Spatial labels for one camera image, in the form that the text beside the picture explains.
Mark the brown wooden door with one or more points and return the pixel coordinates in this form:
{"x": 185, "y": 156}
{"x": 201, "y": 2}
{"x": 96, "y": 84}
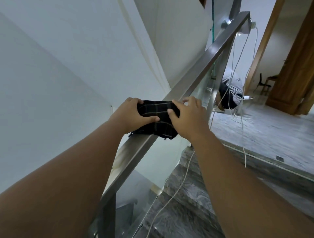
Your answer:
{"x": 294, "y": 68}

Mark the person's right middle finger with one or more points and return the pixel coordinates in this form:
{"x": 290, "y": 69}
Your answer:
{"x": 189, "y": 99}

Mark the person's left hand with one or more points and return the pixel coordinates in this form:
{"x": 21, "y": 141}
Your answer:
{"x": 127, "y": 115}

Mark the glass railing panel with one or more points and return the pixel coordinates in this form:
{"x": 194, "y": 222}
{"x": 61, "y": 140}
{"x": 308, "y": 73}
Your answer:
{"x": 152, "y": 161}

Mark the steel railing post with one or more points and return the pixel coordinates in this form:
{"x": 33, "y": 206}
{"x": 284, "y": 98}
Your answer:
{"x": 219, "y": 73}
{"x": 107, "y": 215}

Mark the wooden door frame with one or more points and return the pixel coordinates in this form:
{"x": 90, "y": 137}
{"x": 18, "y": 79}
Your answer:
{"x": 263, "y": 41}

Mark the metal glass clamp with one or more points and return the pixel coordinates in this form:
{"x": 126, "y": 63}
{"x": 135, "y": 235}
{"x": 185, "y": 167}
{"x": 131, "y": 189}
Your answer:
{"x": 226, "y": 22}

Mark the wooden chair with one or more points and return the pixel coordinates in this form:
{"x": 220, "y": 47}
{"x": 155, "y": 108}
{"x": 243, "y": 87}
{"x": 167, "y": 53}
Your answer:
{"x": 269, "y": 81}

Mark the person's left forearm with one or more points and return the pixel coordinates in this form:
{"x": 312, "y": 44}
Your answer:
{"x": 61, "y": 181}

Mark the black checked cloth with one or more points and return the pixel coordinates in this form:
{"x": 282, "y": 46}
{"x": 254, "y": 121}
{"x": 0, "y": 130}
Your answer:
{"x": 157, "y": 117}

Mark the white power adapter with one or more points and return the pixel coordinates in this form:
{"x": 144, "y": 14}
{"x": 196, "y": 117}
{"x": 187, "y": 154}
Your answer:
{"x": 248, "y": 27}

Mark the black chair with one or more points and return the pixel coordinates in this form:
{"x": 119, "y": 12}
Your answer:
{"x": 262, "y": 83}

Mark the person's right hand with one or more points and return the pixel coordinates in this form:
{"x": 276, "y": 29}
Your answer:
{"x": 191, "y": 120}

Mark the small dark floor plate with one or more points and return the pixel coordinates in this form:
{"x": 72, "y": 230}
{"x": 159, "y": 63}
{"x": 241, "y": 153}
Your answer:
{"x": 280, "y": 158}

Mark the person's right forearm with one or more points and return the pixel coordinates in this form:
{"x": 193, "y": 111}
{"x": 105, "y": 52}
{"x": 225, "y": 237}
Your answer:
{"x": 240, "y": 191}

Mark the person's right thumb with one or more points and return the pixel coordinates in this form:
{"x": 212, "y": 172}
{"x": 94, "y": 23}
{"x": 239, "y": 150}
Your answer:
{"x": 172, "y": 116}

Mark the stainless steel handrail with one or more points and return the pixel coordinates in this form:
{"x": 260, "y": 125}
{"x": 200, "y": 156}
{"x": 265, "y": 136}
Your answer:
{"x": 196, "y": 73}

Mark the person's left thumb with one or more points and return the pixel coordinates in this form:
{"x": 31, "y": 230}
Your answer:
{"x": 150, "y": 119}

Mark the white charger plug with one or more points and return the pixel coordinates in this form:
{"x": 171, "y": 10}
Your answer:
{"x": 247, "y": 97}

